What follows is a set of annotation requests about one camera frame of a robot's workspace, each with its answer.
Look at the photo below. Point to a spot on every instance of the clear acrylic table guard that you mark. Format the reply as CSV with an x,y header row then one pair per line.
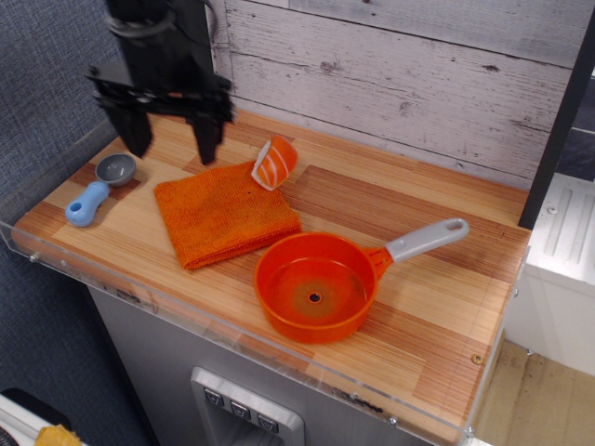
x,y
413,370

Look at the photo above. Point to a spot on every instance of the orange cloth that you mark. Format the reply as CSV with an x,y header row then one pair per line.
x,y
221,214

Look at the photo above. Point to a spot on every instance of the toy salmon sushi piece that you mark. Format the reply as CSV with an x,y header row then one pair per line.
x,y
275,163

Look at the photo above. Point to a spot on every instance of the silver dispenser button panel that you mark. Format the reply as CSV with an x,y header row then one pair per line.
x,y
235,415

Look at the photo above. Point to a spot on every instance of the blue grey toy scoop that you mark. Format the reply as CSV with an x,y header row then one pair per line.
x,y
112,172

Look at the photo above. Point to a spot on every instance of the black right shelf post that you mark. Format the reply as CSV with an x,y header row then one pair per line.
x,y
571,101

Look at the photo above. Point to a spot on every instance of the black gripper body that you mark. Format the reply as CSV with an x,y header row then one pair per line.
x,y
163,70

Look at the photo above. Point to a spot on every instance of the white ribbed appliance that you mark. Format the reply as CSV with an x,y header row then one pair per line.
x,y
551,311

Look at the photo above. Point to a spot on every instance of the orange toy pan grey handle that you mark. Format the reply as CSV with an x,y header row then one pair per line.
x,y
318,288

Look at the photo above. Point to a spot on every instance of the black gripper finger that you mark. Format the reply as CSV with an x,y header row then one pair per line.
x,y
208,131
130,120

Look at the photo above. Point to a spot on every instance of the yellow object bottom left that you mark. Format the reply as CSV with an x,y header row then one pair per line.
x,y
56,436

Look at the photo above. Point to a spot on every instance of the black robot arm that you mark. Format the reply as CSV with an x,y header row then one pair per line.
x,y
191,16

